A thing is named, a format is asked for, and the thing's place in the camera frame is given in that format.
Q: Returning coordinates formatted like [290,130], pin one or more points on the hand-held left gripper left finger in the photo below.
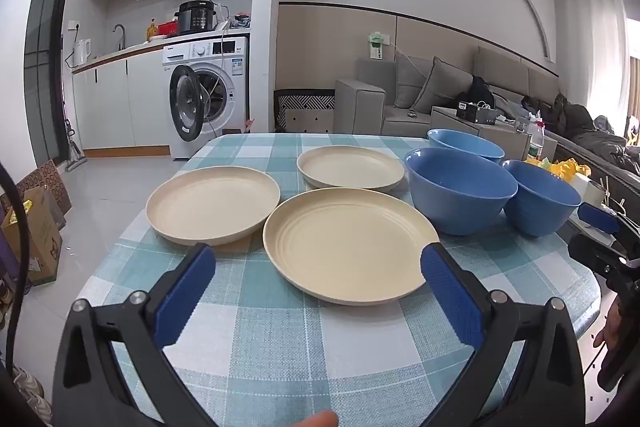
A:
[187,292]

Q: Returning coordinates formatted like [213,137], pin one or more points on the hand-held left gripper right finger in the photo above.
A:
[450,297]

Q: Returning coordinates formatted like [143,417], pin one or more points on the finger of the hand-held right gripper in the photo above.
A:
[595,216]
[590,251]

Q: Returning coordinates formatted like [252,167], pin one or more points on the cream round plate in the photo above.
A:
[350,167]
[345,242]
[210,202]

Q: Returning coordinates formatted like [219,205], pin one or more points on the large blue bowl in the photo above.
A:
[450,202]

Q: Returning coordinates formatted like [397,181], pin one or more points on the person's right hand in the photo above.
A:
[609,327]

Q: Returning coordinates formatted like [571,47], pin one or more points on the person's left hand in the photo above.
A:
[317,421]

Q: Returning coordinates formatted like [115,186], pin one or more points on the white container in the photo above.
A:
[587,189]

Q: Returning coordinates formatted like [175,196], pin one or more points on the yellow plastic bag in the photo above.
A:
[565,168]

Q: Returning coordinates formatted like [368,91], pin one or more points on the dark clothing pile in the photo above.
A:
[600,139]

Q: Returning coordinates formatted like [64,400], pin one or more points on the clear water bottle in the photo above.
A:
[535,142]

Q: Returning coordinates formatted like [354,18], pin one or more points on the brown cardboard box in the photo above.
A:
[42,237]

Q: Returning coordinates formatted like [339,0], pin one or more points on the black box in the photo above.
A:
[475,114]

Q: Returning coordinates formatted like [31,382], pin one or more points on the black bag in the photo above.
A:
[482,92]

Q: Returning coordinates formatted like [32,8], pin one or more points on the white sheer curtain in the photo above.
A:
[585,47]

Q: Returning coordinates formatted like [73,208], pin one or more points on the upright floor mop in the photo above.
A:
[75,157]

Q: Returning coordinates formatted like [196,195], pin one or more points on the red cardboard box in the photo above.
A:
[249,126]

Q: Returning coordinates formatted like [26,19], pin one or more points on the brown patterned board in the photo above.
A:
[47,182]

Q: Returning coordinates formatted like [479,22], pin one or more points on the grey side cabinet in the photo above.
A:
[445,117]

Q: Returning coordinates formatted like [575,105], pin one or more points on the white sneakers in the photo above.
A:
[30,392]

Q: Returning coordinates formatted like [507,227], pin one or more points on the grey cushion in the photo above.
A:
[442,82]
[410,79]

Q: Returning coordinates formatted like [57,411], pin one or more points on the white counter cabinets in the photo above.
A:
[115,102]

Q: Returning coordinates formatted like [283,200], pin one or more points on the grey sofa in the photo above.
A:
[360,107]

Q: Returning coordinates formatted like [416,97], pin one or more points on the black white patterned chair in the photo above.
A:
[305,114]

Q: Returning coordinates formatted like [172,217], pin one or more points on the white washing machine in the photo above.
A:
[225,77]

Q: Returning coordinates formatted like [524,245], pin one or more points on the white green box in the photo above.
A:
[377,49]

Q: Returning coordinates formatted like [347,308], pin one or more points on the steel kitchen faucet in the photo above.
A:
[123,41]

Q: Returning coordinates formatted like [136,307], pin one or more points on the white electric kettle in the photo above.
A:
[82,54]

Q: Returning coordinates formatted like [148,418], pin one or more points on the yellow oil bottle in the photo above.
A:
[151,32]

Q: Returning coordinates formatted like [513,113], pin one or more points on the small red box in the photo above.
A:
[167,28]

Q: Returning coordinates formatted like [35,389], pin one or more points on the black pressure cooker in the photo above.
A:
[197,19]

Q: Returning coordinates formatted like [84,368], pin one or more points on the dark glass door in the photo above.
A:
[45,57]

